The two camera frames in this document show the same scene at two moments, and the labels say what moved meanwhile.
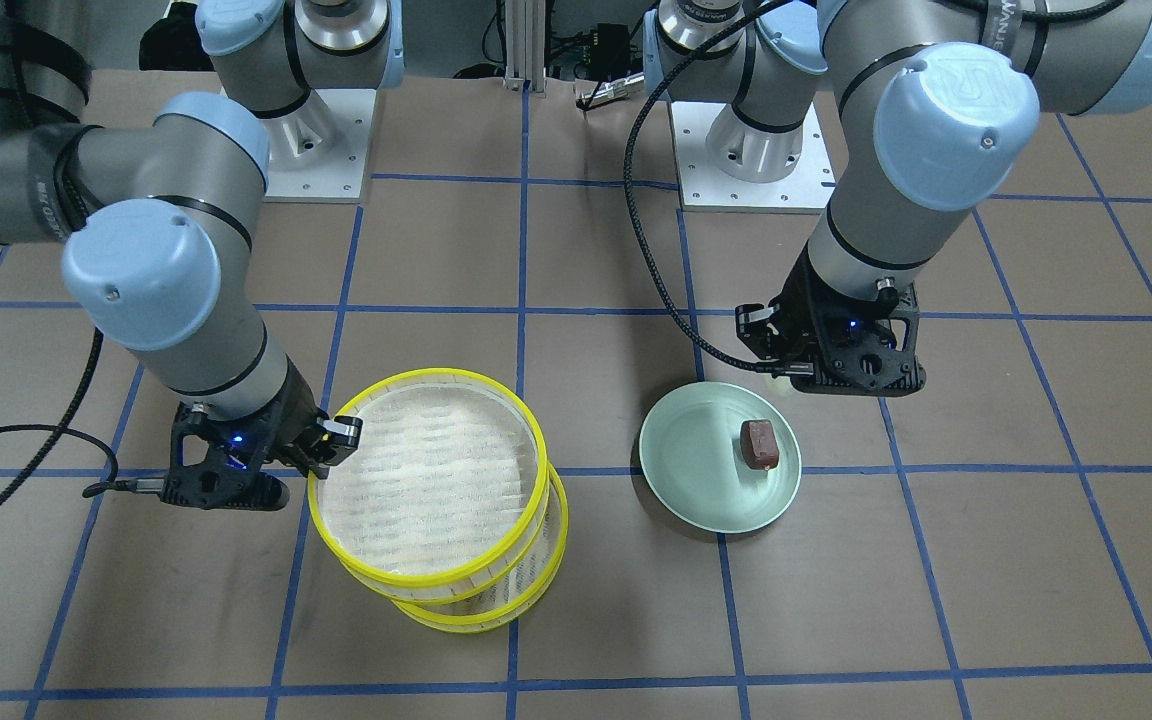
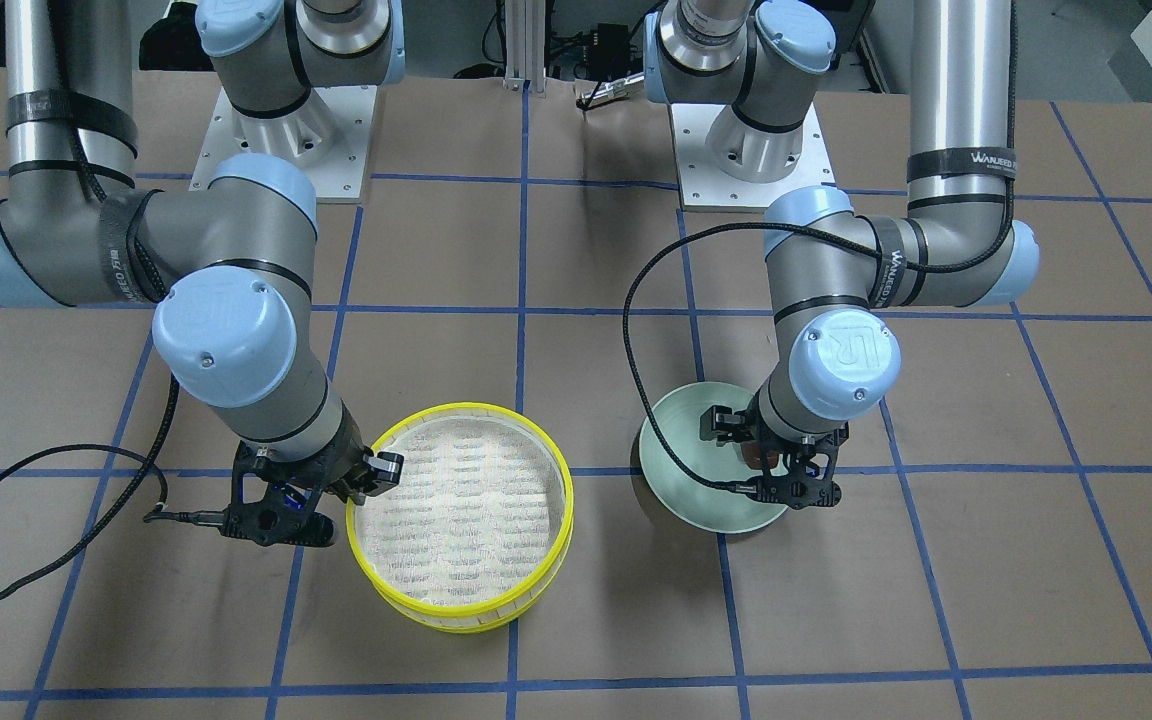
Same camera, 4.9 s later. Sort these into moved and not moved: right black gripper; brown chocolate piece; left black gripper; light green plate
Moved: right black gripper; left black gripper
Not moved: brown chocolate piece; light green plate
